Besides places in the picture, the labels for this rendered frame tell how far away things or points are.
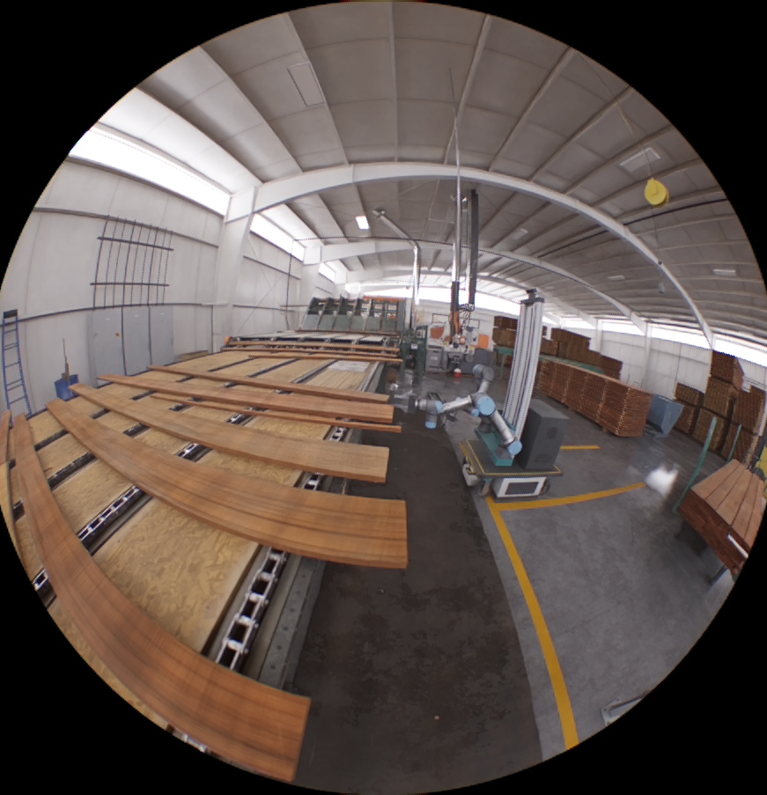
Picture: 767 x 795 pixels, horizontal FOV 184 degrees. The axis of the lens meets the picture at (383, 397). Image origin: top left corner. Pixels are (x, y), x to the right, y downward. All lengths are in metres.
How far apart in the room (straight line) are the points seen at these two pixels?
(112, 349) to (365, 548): 6.01
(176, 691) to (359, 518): 0.63
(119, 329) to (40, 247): 2.92
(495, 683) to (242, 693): 1.19
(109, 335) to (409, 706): 6.51
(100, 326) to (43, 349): 1.51
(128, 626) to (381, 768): 1.09
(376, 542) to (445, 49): 6.36
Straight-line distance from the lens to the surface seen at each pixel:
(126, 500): 1.03
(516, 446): 1.85
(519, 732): 1.56
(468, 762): 1.49
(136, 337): 6.47
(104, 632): 0.72
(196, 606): 0.66
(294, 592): 0.62
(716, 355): 10.56
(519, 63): 6.37
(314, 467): 0.88
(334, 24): 5.76
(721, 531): 2.69
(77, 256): 6.74
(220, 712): 0.55
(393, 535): 0.64
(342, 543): 0.62
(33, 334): 6.36
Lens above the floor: 1.37
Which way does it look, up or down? 17 degrees down
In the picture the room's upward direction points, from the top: 5 degrees clockwise
